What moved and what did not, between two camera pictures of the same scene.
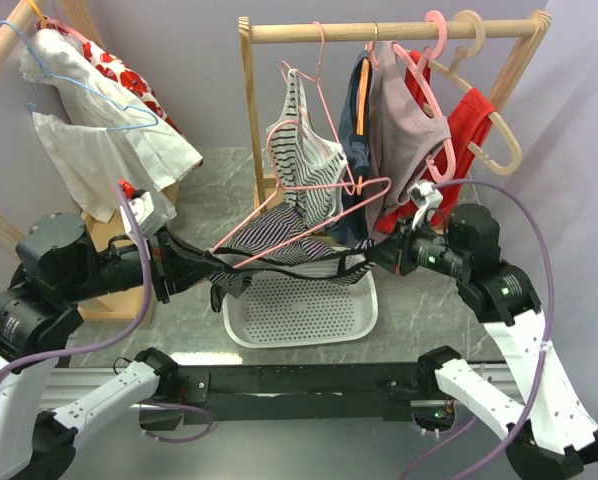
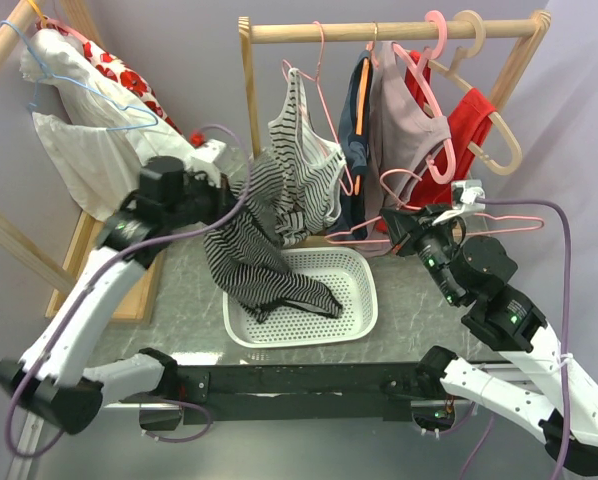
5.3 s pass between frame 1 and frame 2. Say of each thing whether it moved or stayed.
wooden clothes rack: stayed
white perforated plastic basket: stayed
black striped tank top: moved
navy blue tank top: stayed
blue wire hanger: stayed
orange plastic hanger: stayed
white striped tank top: stayed
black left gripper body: moved
